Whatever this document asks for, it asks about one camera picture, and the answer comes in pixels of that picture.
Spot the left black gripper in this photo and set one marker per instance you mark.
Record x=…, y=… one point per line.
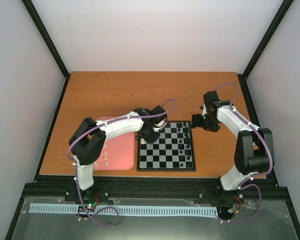
x=151, y=140

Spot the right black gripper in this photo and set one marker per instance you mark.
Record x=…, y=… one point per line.
x=214, y=128

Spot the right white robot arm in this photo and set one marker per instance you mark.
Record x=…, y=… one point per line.
x=254, y=150

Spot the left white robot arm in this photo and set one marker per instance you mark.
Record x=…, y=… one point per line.
x=86, y=144

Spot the black white chessboard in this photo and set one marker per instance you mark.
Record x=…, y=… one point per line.
x=164, y=155

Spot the pink plastic tray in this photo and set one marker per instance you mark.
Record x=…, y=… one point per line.
x=121, y=154

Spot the black aluminium frame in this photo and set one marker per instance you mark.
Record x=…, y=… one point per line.
x=153, y=187

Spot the light blue cable duct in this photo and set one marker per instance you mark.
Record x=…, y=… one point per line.
x=126, y=210

